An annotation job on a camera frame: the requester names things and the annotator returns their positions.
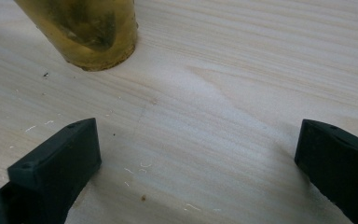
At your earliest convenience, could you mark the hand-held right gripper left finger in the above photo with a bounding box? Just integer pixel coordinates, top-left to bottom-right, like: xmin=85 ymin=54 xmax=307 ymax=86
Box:
xmin=0 ymin=118 xmax=103 ymax=224

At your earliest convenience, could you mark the amber translucent cup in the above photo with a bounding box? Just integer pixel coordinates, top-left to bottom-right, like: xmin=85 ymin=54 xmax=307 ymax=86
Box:
xmin=13 ymin=0 xmax=139 ymax=72

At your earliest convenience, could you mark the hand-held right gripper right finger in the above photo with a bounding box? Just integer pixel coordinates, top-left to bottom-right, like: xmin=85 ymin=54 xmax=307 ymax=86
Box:
xmin=294 ymin=119 xmax=358 ymax=224

